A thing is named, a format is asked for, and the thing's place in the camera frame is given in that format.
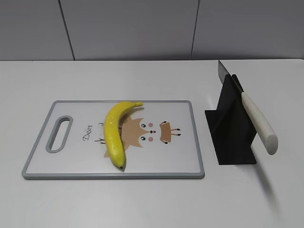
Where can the black knife stand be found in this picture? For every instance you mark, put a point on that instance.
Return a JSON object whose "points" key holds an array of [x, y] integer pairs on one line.
{"points": [[230, 127]]}

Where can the white grey-rimmed cutting board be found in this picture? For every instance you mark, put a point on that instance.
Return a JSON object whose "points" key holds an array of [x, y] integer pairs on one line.
{"points": [[160, 139]]}

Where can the white-handled kitchen knife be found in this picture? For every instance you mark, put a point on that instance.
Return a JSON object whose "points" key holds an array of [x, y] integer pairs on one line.
{"points": [[261, 124]]}

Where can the yellow plastic banana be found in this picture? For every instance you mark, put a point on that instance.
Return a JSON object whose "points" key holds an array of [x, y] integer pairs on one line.
{"points": [[113, 141]]}

